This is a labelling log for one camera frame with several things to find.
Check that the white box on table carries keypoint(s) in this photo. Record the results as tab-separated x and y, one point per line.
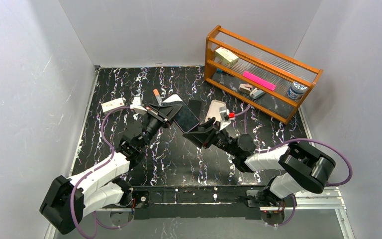
113	104

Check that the orange grey highlighter marker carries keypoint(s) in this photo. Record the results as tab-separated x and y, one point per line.
158	97

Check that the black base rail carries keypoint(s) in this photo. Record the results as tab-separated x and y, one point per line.
199	202

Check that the light blue stapler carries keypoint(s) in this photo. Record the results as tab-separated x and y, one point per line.
256	93

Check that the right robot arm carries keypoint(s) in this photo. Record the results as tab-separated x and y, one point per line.
306	167

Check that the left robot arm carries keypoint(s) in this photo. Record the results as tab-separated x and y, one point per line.
69	199

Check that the pink flat case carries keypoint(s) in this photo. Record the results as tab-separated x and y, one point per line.
258	80

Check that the orange wooden shelf rack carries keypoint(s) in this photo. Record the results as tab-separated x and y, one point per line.
268	64

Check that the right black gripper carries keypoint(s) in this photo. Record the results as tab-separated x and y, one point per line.
211	132

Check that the cream cardboard box on shelf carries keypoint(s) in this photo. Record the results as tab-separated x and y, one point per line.
226	56

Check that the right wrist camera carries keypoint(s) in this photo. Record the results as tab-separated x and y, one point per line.
226	117

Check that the blue white round jar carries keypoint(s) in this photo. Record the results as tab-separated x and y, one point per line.
296	91

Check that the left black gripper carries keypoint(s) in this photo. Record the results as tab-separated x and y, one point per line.
157	115

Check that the beige small stapler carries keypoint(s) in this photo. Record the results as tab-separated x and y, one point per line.
245	88

